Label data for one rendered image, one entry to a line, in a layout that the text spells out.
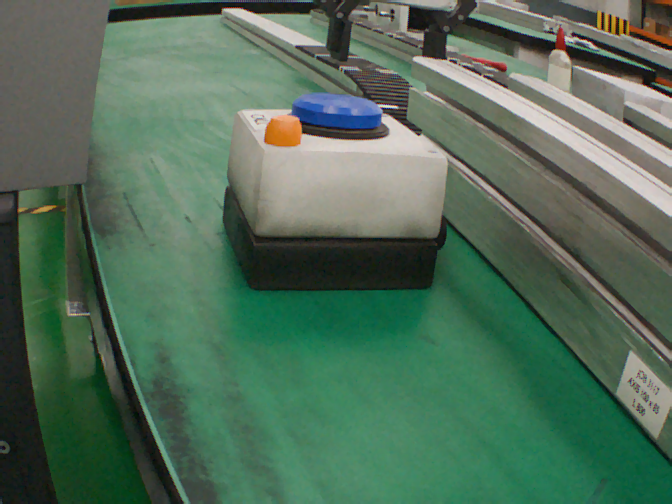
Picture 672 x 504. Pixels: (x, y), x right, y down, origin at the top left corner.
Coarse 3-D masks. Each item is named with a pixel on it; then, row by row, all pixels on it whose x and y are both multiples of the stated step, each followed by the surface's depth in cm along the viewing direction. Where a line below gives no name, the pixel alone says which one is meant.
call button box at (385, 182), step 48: (240, 144) 39; (336, 144) 35; (384, 144) 36; (240, 192) 38; (288, 192) 35; (336, 192) 35; (384, 192) 36; (432, 192) 37; (240, 240) 38; (288, 240) 36; (336, 240) 36; (384, 240) 37; (432, 240) 38; (288, 288) 36; (336, 288) 37
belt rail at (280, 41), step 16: (224, 16) 157; (240, 16) 136; (256, 16) 136; (240, 32) 131; (256, 32) 117; (272, 32) 107; (288, 32) 109; (272, 48) 105; (288, 48) 96; (288, 64) 96; (304, 64) 91; (320, 64) 82; (320, 80) 82; (336, 80) 79
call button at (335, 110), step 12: (300, 96) 38; (312, 96) 38; (324, 96) 38; (336, 96) 39; (348, 96) 39; (300, 108) 37; (312, 108) 37; (324, 108) 36; (336, 108) 36; (348, 108) 37; (360, 108) 37; (372, 108) 37; (300, 120) 37; (312, 120) 37; (324, 120) 36; (336, 120) 36; (348, 120) 36; (360, 120) 37; (372, 120) 37
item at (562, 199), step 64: (448, 64) 49; (448, 128) 46; (512, 128) 38; (576, 128) 36; (448, 192) 46; (512, 192) 39; (576, 192) 34; (640, 192) 27; (512, 256) 39; (576, 256) 35; (640, 256) 27; (576, 320) 33; (640, 320) 29; (640, 384) 27
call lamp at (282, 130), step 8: (272, 120) 34; (280, 120) 34; (288, 120) 34; (296, 120) 34; (272, 128) 34; (280, 128) 34; (288, 128) 34; (296, 128) 34; (264, 136) 35; (272, 136) 34; (280, 136) 34; (288, 136) 34; (296, 136) 34; (272, 144) 34; (280, 144) 34; (288, 144) 34; (296, 144) 35
